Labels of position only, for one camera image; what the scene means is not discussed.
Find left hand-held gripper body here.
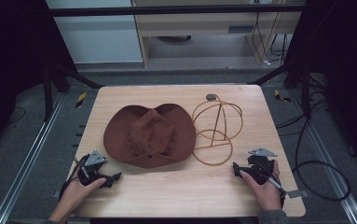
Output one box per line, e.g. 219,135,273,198
78,149,108,188

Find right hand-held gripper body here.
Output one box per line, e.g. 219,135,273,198
246,147,279,186

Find brown cowboy hat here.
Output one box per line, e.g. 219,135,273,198
103,103,197,169

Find gold wire hat stand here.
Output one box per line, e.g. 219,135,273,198
191,92,244,167

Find person's right hand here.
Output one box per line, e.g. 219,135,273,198
239,160,283,213

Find person's left hand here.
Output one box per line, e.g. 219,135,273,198
58,165,107,217

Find grey flat tag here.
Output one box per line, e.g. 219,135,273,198
287,189,309,200

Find yellow black striped tape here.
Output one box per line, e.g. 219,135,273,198
75,91,88,109
273,89,292,104

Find black metal stand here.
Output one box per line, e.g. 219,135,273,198
41,63,104,123
248,60,313,119

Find white cabinet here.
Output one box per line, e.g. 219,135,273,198
45,0,144,65

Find black curtain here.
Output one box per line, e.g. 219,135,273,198
0,0,78,158
286,0,357,174

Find light wooden desk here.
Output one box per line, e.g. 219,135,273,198
130,0,305,68

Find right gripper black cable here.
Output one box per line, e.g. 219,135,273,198
256,161,288,209

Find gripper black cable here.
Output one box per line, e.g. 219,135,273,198
58,157,89,202
256,161,288,209

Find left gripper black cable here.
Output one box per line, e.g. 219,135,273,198
58,157,89,202

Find silver metal floor rail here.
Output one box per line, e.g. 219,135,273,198
291,91,357,224
0,92,66,224

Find black looped floor cable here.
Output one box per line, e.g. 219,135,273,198
292,116,351,203

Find hanging desk cables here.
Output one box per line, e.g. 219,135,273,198
251,11,290,67

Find black horizontal frame bar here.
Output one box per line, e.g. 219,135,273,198
46,4,307,18

